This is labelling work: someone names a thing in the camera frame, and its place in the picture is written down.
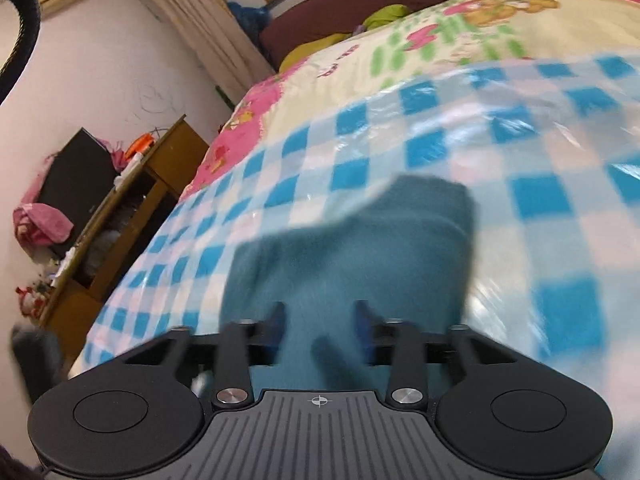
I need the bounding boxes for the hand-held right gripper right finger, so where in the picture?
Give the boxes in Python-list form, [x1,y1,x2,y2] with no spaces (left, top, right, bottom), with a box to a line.
[354,300,519,406]

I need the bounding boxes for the black cable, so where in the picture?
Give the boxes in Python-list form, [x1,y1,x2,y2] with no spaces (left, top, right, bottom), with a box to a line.
[0,0,42,106]

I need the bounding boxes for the maroon sofa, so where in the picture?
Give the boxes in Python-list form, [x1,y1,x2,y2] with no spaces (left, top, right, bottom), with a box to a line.
[259,0,501,70]

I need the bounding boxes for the yellow cloth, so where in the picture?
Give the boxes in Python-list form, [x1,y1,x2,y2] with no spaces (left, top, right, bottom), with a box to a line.
[277,32,352,74]

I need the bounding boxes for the dark grey blurred object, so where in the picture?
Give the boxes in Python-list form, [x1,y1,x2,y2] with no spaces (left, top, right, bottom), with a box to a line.
[10,324,68,403]

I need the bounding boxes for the wooden cabinet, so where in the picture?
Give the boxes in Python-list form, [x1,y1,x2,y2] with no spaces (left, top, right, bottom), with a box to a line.
[39,114,211,361]

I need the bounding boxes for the red toys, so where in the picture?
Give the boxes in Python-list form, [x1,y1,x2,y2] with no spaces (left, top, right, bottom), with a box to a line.
[14,285,51,318]

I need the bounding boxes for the black monitor screen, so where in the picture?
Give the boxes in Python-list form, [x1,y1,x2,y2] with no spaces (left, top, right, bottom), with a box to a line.
[37,127,121,258]

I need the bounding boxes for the beige curtain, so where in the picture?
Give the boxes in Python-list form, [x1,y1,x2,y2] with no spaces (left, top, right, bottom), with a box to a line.
[117,0,277,111]

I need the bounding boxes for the green cloth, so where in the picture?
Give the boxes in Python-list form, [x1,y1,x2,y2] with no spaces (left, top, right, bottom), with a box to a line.
[362,4,409,31]

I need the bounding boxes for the person's dark clothing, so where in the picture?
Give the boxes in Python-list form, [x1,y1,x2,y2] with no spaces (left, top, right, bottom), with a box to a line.
[0,442,43,480]

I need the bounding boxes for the pink cloth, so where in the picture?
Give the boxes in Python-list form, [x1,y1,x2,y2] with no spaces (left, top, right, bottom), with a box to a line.
[12,154,76,250]

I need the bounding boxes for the orange toy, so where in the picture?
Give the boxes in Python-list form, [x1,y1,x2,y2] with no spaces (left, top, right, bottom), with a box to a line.
[125,132,156,157]

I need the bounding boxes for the cartoon printed blanket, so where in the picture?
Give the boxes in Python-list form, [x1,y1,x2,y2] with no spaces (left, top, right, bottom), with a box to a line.
[177,0,640,201]

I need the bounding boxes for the blue white checkered plastic sheet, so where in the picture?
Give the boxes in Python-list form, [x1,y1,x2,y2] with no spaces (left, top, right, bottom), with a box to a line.
[65,54,640,480]

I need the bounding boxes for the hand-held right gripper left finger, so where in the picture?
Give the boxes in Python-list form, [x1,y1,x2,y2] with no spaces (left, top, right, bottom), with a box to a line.
[122,302,288,409]

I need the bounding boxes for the teal knitted garment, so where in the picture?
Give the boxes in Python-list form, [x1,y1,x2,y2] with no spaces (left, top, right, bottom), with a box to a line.
[220,172,478,396]

